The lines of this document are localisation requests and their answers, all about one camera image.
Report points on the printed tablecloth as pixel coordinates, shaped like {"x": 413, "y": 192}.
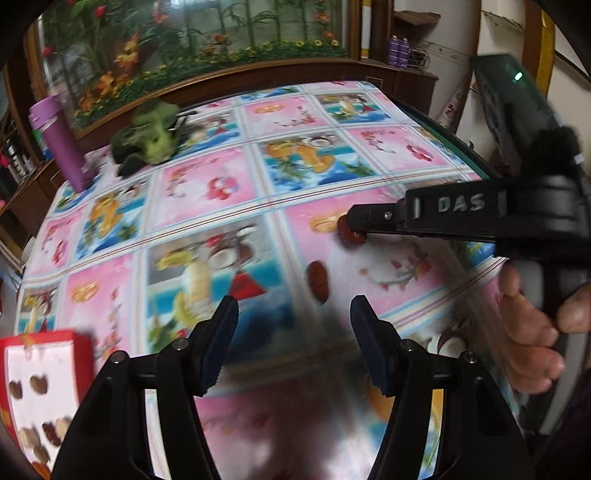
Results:
{"x": 286, "y": 138}

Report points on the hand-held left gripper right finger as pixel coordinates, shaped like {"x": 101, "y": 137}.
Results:
{"x": 369, "y": 350}

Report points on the small cream fruit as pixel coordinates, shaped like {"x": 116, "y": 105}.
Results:
{"x": 27, "y": 437}

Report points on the purple thermos bottle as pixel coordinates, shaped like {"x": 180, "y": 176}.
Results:
{"x": 62, "y": 143}

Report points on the green leafy vegetable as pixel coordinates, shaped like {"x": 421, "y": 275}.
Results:
{"x": 147, "y": 138}

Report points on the person's right hand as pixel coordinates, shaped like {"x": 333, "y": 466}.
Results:
{"x": 531, "y": 341}

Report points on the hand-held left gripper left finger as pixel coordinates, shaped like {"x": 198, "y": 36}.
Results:
{"x": 219, "y": 350}

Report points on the red date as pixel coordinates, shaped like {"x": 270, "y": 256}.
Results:
{"x": 51, "y": 434}
{"x": 353, "y": 240}
{"x": 318, "y": 281}

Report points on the brown round fruit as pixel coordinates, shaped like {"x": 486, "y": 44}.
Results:
{"x": 39, "y": 384}

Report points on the small brown fruit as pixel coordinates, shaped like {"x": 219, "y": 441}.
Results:
{"x": 15, "y": 390}

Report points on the red tray with white inside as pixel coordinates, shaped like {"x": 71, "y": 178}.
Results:
{"x": 55, "y": 362}

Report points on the small purple bottle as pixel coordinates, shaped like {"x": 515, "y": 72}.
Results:
{"x": 404, "y": 53}
{"x": 394, "y": 51}

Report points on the small beige fruit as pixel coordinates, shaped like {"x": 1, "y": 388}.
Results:
{"x": 63, "y": 424}

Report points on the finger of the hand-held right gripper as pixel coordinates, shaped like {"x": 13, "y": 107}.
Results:
{"x": 378, "y": 218}

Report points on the flower and bamboo mural panel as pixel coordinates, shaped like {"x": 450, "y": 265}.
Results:
{"x": 207, "y": 37}

